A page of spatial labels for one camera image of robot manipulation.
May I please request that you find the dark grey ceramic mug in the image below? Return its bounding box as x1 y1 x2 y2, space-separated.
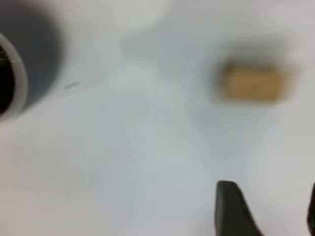
0 0 63 122

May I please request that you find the arched wooden block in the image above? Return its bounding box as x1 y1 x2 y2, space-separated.
218 61 292 103

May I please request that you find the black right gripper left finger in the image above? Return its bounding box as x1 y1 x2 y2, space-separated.
213 180 266 236

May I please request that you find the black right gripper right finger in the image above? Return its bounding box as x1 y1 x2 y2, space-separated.
306 183 315 236

